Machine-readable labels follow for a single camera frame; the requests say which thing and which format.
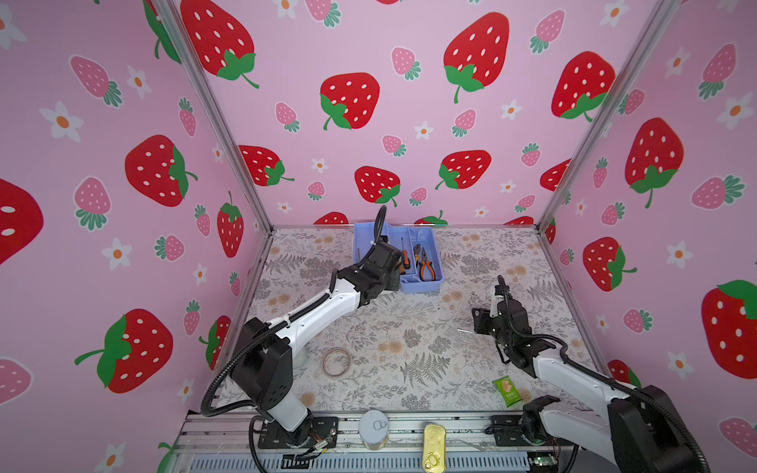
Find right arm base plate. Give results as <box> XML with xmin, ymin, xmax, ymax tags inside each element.
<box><xmin>484</xmin><ymin>413</ymin><xmax>572</xmax><ymax>447</ymax></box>

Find green snack packet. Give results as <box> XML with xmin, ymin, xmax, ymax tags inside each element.
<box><xmin>493</xmin><ymin>376</ymin><xmax>522</xmax><ymax>407</ymax></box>

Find round silver tin can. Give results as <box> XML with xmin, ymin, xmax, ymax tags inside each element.
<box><xmin>358</xmin><ymin>409</ymin><xmax>390</xmax><ymax>451</ymax></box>

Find aluminium front rail frame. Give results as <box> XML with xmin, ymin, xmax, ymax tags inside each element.
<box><xmin>170</xmin><ymin>410</ymin><xmax>669</xmax><ymax>473</ymax></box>

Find clear tape roll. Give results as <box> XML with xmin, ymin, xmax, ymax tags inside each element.
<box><xmin>321</xmin><ymin>348</ymin><xmax>352</xmax><ymax>378</ymax></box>

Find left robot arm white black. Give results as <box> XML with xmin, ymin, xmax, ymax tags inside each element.
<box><xmin>200</xmin><ymin>240</ymin><xmax>404</xmax><ymax>445</ymax></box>

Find small orange screwdriver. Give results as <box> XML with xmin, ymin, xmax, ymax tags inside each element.
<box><xmin>400</xmin><ymin>238</ymin><xmax>411</xmax><ymax>274</ymax></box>

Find gold oval tin can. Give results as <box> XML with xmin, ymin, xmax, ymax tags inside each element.
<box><xmin>422</xmin><ymin>424</ymin><xmax>447</xmax><ymax>473</ymax></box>

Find orange black combination pliers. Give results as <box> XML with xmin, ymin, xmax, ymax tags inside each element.
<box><xmin>419</xmin><ymin>246</ymin><xmax>437</xmax><ymax>282</ymax></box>

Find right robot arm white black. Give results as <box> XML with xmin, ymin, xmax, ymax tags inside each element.
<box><xmin>471</xmin><ymin>295</ymin><xmax>711</xmax><ymax>472</ymax></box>

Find white pink blue tool box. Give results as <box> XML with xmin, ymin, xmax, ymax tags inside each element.
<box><xmin>382</xmin><ymin>224</ymin><xmax>445</xmax><ymax>294</ymax></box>

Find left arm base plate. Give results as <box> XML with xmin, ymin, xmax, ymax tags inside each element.
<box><xmin>256</xmin><ymin>416</ymin><xmax>339</xmax><ymax>449</ymax></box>

